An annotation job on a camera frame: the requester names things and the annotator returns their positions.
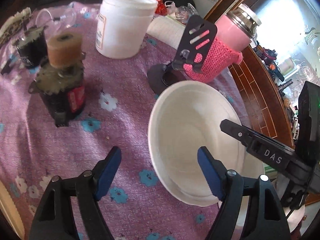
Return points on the purple floral tablecloth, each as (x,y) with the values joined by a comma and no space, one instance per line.
(118,105)

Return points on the clear glass cup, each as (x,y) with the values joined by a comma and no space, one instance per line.
(59,17)

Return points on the black phone stand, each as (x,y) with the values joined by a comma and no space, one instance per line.
(193,49)

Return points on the white plastic jar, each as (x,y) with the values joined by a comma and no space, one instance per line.
(122,25)

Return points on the leopard print cloth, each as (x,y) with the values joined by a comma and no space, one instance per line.
(13,25)

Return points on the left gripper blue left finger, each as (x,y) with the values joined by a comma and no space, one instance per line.
(104,172)

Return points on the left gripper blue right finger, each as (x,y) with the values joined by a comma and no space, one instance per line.
(213,171)

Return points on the white paper roll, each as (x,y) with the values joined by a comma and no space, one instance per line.
(166,30)

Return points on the pink knit-sleeved flask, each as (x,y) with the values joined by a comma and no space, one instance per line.
(235,31)

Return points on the white foam bowl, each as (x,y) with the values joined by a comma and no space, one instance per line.
(185,117)

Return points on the black motor with gear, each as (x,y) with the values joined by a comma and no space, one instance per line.
(32,48)

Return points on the black motor with brown roll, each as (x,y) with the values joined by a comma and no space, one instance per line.
(60,80)

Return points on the clear plastic bag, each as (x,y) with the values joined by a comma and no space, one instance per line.
(182,13)

